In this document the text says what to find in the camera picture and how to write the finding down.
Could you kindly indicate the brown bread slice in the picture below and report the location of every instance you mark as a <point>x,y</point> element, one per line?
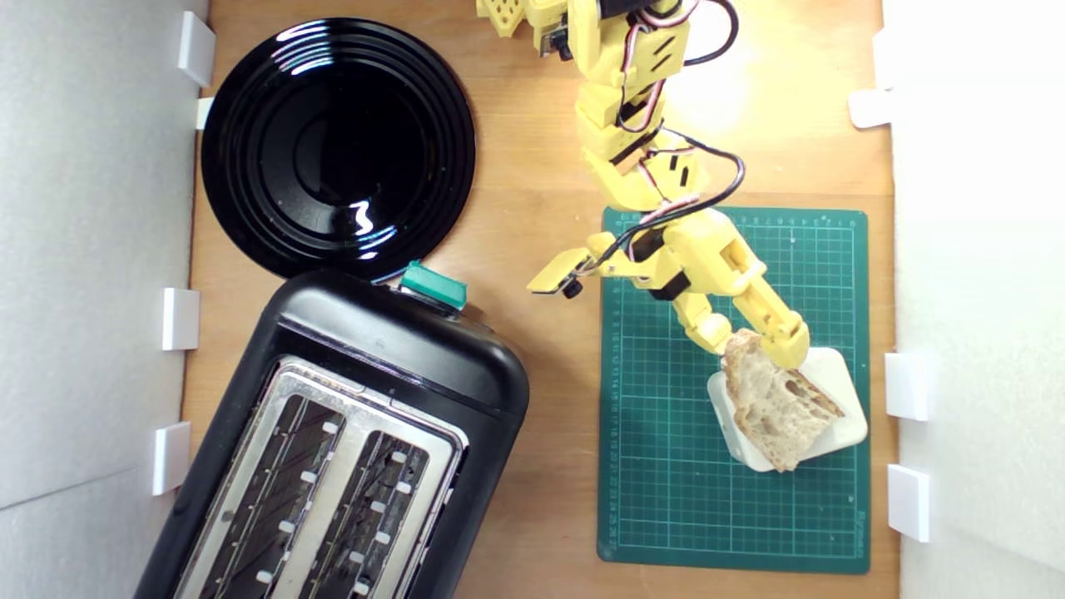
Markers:
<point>778,416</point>

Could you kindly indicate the black two-slot toaster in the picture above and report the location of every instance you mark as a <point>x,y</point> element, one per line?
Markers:
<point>391,349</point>

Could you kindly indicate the white block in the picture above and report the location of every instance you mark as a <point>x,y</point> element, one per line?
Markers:
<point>832,374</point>

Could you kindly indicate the green cutting mat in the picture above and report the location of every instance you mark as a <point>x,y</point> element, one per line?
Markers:
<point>666,457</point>

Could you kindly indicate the black plate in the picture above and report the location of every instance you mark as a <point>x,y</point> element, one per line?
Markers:
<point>333,150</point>

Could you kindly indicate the yellow wrist camera mount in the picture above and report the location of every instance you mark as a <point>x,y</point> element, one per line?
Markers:
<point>559,270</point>

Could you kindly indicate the small white wall clip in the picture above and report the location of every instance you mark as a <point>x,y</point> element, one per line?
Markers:
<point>869,108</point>
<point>204,112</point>

